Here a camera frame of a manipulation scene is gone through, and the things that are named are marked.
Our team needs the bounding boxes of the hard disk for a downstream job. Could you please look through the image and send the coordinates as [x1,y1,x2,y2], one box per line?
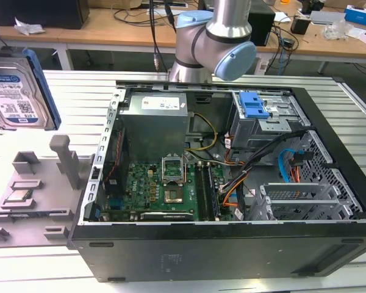
[0,48,62,132]

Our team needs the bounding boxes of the metal disk bay cage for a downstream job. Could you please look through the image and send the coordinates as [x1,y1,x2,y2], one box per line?
[227,91,312,150]

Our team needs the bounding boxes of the crumpled white paper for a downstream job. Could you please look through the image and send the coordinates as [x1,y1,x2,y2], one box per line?
[13,16,46,35]

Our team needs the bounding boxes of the wooden desk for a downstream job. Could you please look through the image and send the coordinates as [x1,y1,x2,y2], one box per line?
[0,0,366,59]

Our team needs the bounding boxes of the CPU chip silver top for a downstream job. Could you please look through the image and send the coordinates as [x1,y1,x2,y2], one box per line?
[4,189,34,203]

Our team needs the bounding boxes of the grey parts rack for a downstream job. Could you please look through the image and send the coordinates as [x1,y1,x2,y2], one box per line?
[0,134,96,245]

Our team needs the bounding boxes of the black case fan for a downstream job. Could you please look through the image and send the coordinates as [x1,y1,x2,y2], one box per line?
[104,127,129,198]

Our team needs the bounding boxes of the grey power supply unit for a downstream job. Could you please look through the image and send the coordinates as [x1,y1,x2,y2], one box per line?
[118,92,192,153]

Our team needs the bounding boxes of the green motherboard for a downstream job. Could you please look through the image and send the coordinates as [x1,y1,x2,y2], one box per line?
[102,161,235,222]

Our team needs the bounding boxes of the metal socket cover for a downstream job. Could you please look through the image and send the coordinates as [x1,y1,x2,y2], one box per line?
[160,155,185,186]

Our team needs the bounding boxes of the CPU socket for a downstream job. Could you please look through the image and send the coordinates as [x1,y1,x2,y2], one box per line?
[163,187,184,204]

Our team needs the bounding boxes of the black graphics card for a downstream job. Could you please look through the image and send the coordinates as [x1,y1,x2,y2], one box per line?
[140,211,196,222]

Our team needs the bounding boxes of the blue plastic bay latch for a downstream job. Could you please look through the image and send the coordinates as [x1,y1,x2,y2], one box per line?
[239,92,270,120]

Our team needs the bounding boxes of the black computer tower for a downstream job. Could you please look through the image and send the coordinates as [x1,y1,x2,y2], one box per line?
[246,5,277,47]

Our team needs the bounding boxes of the RAM stick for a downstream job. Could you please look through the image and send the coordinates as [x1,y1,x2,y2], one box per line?
[206,164,222,221]

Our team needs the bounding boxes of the black open PC case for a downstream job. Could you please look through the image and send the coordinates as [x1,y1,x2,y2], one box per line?
[67,79,366,283]

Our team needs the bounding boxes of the small black box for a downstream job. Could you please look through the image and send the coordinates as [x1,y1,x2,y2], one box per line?
[290,15,310,35]

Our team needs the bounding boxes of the grey flat box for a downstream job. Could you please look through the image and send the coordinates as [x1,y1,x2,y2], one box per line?
[310,10,346,26]

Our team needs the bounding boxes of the clear plastic wrap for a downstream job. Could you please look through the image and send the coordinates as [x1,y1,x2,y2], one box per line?
[323,21,354,40]

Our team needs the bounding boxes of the blue cardboard box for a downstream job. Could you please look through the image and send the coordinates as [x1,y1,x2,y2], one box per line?
[344,4,366,24]

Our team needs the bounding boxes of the black cable with silver plug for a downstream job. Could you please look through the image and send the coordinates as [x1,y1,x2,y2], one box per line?
[148,0,163,73]

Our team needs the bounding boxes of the yellow power wires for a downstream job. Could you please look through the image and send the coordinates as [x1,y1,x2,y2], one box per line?
[184,113,218,152]

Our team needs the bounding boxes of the black cable bundle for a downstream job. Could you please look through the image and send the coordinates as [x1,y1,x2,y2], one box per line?
[221,129,309,196]

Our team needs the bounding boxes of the blue wire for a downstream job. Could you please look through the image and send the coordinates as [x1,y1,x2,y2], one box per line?
[277,148,296,184]

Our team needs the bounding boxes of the orange wire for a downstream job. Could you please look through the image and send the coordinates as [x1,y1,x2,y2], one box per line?
[289,164,300,184]

